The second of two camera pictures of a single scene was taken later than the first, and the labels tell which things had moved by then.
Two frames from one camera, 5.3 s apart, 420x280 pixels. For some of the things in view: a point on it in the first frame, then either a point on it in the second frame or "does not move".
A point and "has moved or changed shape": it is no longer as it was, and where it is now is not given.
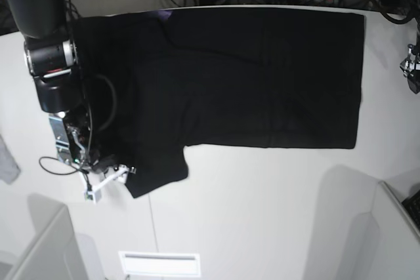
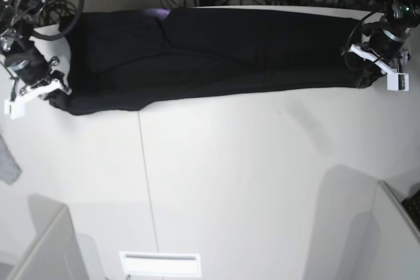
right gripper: [411, 67] to [387, 42]
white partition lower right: [383, 244] does not move
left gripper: [72, 132] to [30, 65]
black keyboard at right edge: [411, 205] does not move
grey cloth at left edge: [9, 166] does not move
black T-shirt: [154, 83] has moved or changed shape
